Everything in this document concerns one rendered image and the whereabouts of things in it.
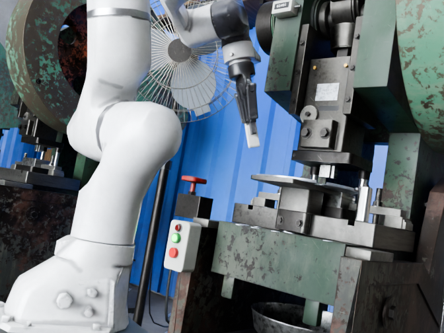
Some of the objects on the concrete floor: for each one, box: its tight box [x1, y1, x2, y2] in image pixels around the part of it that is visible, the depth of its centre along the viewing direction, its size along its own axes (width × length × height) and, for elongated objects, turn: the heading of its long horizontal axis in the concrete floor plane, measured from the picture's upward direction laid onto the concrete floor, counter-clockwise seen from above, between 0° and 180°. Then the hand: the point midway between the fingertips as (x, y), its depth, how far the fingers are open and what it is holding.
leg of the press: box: [330, 178, 444, 333], centre depth 132 cm, size 92×12×90 cm, turn 21°
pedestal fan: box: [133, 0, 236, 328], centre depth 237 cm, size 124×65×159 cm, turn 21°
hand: (252, 135), depth 132 cm, fingers closed
